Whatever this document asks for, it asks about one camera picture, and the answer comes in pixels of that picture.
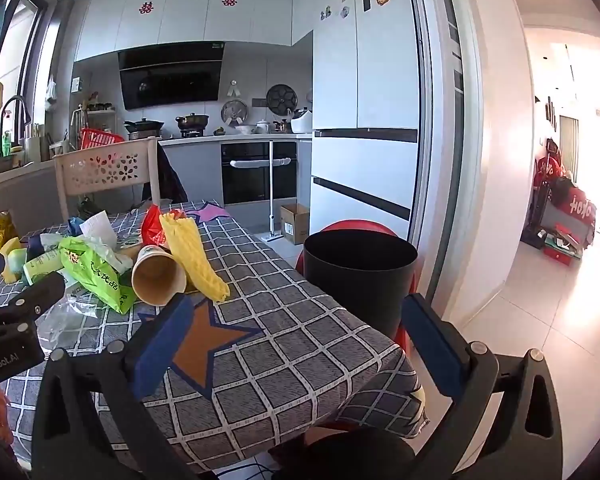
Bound black range hood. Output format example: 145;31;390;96
117;42;226;110

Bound grey round steamer rack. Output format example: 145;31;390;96
221;100;249;126

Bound red plastic basket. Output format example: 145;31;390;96
80;128;126;151

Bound black built-in oven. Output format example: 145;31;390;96
220;141;298;206

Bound kitchen window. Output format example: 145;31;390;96
0;0;48;111

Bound red plastic stool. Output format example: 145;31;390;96
295;219;423;361

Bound grey lower kitchen cabinet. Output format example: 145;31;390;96
157;132;313;207

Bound green printed plastic bag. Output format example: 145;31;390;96
59;236;138;316

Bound sliding door frame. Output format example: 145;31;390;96
415;0;481;311

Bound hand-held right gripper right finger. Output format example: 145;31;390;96
401;292;564;480

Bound cardboard box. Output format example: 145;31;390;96
280;203;311;246

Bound red plastic bag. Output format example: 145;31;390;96
141;204;196;247

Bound white upper cabinets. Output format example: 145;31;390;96
75;0;313;63

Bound black trash bin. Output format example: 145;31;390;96
302;230;420;342

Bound dark cooking pot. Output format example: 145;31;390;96
175;113;210;133

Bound clear plastic bag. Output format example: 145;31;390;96
35;290;122;357

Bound white rice cooker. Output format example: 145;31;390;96
291;107;314;134

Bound dark jacket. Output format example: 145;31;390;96
142;150;188;206

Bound kitchen faucet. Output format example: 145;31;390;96
0;96;32;135

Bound dark round steamer rack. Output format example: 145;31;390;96
266;84;301;113

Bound black wok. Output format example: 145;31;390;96
124;117;165;137

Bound white green plastic bottle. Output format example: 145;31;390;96
22;249;64;284

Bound grey checked tablecloth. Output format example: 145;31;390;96
0;200;431;476

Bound brown paper cup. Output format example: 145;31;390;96
131;245;187;307

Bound cream chair with flower cutouts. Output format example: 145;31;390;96
54;137;162;221

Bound red printed box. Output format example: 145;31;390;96
555;185;599;250

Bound white wire shelf rack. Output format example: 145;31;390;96
72;106;118;152

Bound white stick mop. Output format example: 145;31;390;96
259;140;285;243

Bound white refrigerator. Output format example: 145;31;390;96
310;0;422;241

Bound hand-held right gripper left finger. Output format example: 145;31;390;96
30;292;206;480

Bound white crumpled paper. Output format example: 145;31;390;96
79;211;118;253

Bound yellow green packet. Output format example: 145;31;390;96
2;237;27;284

